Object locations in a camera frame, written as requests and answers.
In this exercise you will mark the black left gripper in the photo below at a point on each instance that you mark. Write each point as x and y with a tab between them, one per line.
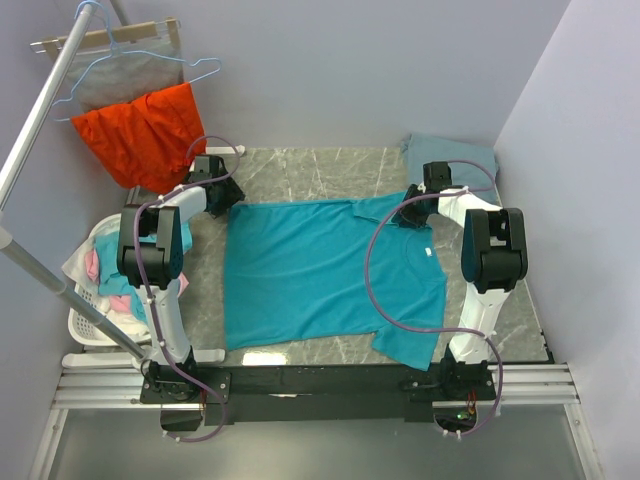
234	195

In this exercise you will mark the white table edge bracket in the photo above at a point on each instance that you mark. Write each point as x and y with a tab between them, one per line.
226	150

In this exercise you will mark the folded grey-blue t-shirt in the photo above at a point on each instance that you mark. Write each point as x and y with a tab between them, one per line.
420	149

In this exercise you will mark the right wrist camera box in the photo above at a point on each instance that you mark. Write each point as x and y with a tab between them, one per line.
437	176

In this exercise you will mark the light blue wire hanger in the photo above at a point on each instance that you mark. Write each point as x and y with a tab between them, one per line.
84	60

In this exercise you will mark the orange hanging shirt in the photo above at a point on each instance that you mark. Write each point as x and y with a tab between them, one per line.
149	142

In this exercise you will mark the turquoise t-shirt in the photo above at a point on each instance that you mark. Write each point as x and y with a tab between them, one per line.
305	270

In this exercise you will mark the silver clothes rack pole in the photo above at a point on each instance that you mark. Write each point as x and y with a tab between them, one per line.
61	193

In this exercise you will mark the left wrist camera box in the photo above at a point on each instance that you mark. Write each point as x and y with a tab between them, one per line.
207	166

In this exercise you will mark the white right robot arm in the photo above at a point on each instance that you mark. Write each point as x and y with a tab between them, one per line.
494	259

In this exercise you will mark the grey hanging cloth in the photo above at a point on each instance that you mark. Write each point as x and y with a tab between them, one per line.
133	70

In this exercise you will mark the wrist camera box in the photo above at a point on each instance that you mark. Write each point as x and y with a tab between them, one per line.
437	176
207	166

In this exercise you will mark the wooden hanger bar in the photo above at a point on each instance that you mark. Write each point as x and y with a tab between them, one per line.
129	34

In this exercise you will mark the white laundry basket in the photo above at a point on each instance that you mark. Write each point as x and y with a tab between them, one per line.
81	329

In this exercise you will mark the pile of laundry clothes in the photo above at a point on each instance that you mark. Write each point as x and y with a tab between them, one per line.
101	266

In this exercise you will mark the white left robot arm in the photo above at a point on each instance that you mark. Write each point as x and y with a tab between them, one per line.
150	254

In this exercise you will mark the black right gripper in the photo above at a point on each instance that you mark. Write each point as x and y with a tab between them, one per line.
404	212

